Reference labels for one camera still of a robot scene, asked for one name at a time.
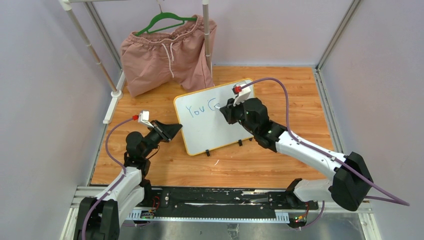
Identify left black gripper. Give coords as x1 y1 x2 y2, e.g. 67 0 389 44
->
141 120 182 159

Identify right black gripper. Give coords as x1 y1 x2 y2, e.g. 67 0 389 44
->
221 95 258 135

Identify yellow framed whiteboard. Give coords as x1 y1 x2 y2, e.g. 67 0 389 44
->
173 78 253 156

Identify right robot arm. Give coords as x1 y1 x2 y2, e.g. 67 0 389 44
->
219 98 373 212

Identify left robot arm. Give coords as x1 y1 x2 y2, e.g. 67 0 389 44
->
73 120 183 240

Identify white clothes rack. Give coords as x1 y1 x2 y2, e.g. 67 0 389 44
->
58 0 213 125

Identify green clothes hanger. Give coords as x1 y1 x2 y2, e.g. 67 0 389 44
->
134 6 198 37

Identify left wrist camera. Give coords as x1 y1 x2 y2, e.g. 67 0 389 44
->
137 110 154 129

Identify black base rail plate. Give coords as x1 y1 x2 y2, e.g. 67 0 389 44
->
126 186 319 224

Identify pink drawstring shorts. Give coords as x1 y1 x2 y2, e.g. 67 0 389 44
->
120 15 215 97

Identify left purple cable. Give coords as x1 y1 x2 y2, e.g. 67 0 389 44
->
81 114 140 240

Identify purple cable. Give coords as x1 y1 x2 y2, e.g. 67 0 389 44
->
232 77 411 229
81 114 140 240

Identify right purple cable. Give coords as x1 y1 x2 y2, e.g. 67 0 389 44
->
232 77 411 229

